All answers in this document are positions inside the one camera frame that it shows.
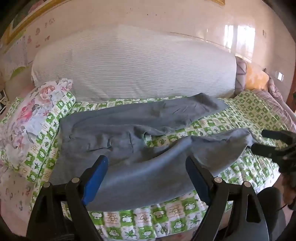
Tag person's dark trouser leg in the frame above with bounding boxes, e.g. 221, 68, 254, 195
257, 186, 287, 241

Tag orange pillow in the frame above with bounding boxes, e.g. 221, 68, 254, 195
245, 63, 270, 91

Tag purple striped blanket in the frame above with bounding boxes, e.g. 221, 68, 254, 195
252, 76, 296, 131

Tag white ribbed bolster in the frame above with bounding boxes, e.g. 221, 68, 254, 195
31, 24, 239, 103

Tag grey pants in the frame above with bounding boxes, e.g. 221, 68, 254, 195
49, 92, 259, 213

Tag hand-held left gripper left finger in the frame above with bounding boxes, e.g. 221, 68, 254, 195
26, 155, 109, 241

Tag floral pillow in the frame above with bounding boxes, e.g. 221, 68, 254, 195
0, 77, 75, 179

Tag purple patterned pillow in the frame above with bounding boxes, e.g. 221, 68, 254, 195
234, 56, 250, 96

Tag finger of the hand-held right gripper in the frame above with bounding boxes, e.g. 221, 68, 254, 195
261, 129, 296, 143
251, 143, 286, 161

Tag gold framed wall picture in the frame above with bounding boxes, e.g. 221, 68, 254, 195
0, 0, 71, 48

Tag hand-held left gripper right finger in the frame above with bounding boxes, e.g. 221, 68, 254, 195
186, 156, 270, 241

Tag green patterned bedsheet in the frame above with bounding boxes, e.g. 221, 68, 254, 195
5, 89, 295, 241

